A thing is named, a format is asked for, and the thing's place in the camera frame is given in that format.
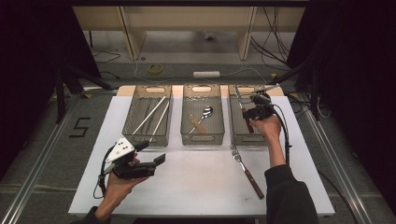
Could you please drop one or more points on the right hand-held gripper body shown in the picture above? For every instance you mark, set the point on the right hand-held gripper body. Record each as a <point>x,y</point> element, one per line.
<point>264,110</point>

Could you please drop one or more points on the black metal stand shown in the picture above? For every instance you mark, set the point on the black metal stand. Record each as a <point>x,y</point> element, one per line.
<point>59,96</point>
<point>315,99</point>

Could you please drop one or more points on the person's left hand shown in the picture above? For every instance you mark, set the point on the person's left hand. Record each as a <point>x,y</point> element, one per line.
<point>116,189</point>

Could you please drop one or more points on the aluminium floor rail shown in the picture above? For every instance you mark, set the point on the aluminium floor rail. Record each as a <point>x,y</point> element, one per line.
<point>336,161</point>
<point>40,158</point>

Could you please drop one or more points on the white power strip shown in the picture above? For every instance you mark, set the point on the white power strip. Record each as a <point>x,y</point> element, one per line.
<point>206,74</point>

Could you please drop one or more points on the person's right hand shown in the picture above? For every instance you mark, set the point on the person's right hand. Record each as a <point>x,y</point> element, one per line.
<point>269,129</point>

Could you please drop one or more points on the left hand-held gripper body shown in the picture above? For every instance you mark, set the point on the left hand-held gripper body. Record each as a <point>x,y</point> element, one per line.
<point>120,149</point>

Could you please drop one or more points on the yellow tape roll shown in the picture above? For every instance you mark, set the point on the yellow tape roll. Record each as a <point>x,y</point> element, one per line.
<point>150,69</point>

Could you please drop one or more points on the translucent beige plastic spoon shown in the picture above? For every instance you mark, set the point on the translucent beige plastic spoon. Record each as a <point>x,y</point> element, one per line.
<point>197,125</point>

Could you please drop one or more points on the light wooden shelf unit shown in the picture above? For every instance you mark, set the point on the light wooden shelf unit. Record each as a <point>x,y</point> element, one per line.
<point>186,18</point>

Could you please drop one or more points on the smoky clear plastic bin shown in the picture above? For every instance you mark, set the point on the smoky clear plastic bin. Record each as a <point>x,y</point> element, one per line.
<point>261,135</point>
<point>214,124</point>
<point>134,115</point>

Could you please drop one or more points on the white table cover sheet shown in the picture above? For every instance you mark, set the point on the white table cover sheet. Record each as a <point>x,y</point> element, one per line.
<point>193,186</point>

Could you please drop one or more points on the black curtain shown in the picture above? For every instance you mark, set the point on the black curtain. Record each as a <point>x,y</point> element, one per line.
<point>358,77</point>
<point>31,62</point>

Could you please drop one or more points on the metal spoon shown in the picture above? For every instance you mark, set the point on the metal spoon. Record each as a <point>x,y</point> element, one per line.
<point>208,111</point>

